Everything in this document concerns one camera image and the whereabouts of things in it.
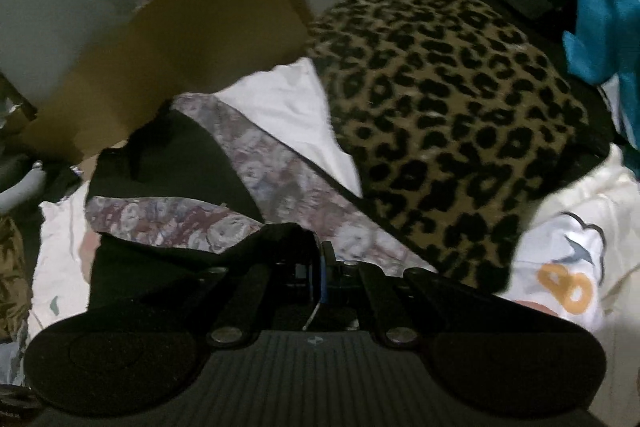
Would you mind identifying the teal printed bag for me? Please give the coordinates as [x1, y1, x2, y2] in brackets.
[562, 0, 640, 148]

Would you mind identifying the grey neck pillow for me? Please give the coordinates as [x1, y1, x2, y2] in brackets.
[0, 162, 48, 212]

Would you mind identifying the grey upright board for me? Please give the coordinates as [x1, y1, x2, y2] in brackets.
[0, 0, 166, 108]

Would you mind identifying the black garment with floral lining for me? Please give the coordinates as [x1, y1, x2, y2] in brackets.
[82, 92, 436, 313]

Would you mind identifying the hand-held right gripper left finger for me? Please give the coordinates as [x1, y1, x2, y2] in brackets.
[112, 257, 325, 349]

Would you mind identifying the blue-grey garment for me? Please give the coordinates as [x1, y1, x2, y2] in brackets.
[0, 339, 31, 388]

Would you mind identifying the leopard print garment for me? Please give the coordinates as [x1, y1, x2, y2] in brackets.
[305, 0, 613, 295]

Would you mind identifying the brown fringed garment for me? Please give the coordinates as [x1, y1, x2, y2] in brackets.
[0, 214, 31, 340]

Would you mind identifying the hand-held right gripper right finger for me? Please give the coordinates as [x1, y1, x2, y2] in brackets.
[321, 242, 521, 349]

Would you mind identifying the plain black garment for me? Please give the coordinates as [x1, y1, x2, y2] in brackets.
[42, 164, 96, 208]

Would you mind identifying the flat cardboard box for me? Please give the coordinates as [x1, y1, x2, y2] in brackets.
[20, 0, 313, 162]

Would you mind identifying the silver foil bag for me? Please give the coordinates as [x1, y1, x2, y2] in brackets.
[0, 102, 31, 132]

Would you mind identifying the white bear printed blanket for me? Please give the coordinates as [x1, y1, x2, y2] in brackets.
[27, 57, 640, 343]

